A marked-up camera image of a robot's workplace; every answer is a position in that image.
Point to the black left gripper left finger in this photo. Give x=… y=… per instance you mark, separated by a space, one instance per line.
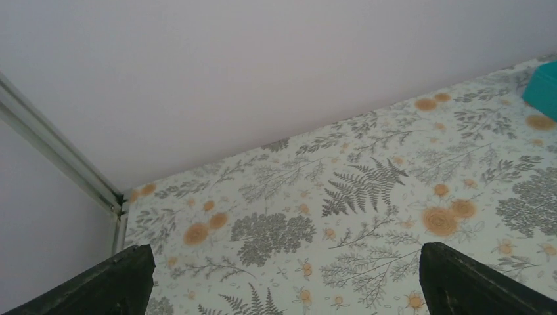
x=121 y=284

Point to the floral patterned table mat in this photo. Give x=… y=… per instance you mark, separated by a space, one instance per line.
x=332 y=221

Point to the aluminium corner frame post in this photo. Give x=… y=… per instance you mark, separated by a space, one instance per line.
x=20 y=114

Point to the teal square plastic bin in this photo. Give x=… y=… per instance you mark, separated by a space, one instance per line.
x=540 y=92

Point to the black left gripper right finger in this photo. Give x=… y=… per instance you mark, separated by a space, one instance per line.
x=453 y=283

